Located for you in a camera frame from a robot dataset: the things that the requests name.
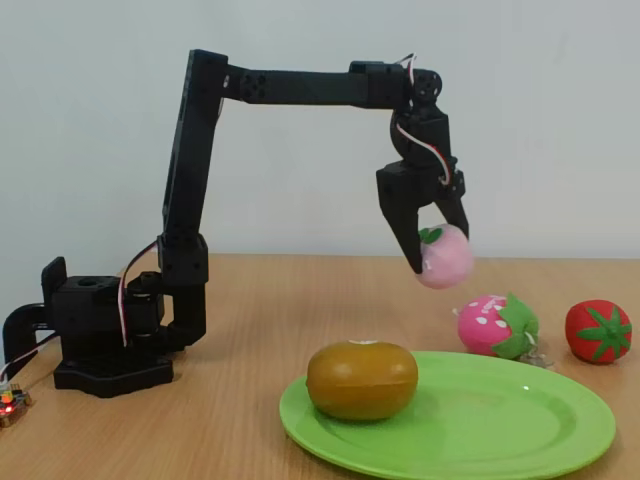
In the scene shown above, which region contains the pink plush peach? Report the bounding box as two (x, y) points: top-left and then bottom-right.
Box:
(415, 223), (475, 290)

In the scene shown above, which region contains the green plate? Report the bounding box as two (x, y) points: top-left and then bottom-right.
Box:
(278, 349), (617, 480)

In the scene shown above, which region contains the pink plush strawberry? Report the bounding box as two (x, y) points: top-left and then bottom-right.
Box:
(453, 292), (541, 361)

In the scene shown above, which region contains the brown kiwi toy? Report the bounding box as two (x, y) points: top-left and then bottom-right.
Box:
(305, 339), (419, 422)

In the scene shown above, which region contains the red plush tomato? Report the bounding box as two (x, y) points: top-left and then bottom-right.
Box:
(564, 298), (634, 365)

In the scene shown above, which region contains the black table clamp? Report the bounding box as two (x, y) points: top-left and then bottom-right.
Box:
(2, 302), (64, 364)

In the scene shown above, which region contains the small controller circuit board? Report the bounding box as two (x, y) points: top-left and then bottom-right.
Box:
(0, 383), (34, 429)

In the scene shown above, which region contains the red white gripper cable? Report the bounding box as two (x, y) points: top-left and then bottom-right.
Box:
(394, 113), (454, 187)

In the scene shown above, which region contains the red white wrist cable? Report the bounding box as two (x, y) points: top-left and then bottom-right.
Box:
(398, 52), (419, 109)

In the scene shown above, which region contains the metal keychain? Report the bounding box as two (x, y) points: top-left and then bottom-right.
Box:
(517, 344), (555, 370)

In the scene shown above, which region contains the red white base cable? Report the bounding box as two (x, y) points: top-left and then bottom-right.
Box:
(116, 239), (162, 348)

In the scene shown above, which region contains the red white board cable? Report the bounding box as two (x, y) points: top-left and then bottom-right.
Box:
(0, 329), (62, 389)

